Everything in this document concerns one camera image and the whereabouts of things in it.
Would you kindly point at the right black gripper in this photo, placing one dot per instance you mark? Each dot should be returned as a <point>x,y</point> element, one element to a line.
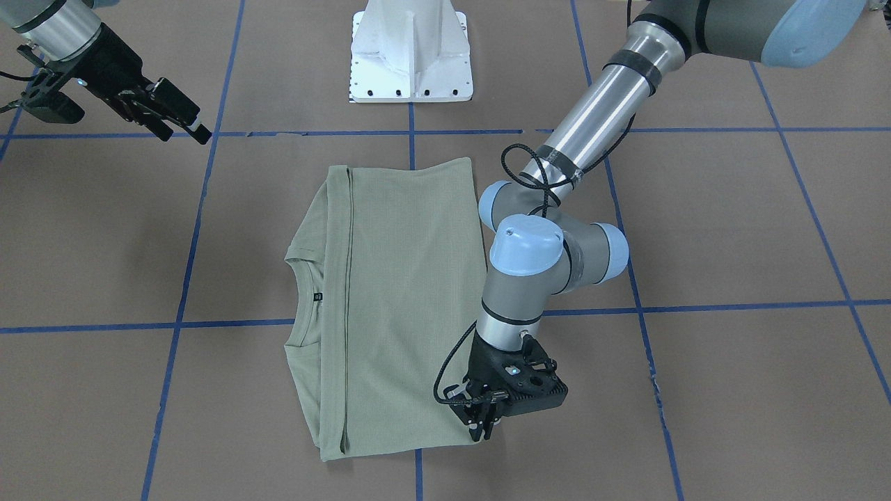
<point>110,68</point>

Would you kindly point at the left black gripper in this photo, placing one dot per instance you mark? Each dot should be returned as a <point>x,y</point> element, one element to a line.
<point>482,360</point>

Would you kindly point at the green long-sleeve shirt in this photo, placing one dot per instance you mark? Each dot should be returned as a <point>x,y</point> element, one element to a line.
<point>389,266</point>

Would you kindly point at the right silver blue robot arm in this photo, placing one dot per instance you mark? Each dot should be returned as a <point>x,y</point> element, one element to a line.
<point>67,41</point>

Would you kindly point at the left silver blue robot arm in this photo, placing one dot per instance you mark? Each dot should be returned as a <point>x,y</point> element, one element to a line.
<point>539,251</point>

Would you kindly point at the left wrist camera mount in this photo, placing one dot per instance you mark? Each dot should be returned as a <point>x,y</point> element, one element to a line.
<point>531,382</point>

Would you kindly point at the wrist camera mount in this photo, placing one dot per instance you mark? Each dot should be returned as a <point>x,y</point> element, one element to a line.
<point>531,382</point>
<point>45,100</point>

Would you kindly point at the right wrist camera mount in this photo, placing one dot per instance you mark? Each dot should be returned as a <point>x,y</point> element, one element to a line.
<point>45,100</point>

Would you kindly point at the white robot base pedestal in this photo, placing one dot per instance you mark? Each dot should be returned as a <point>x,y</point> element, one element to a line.
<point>410,52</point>

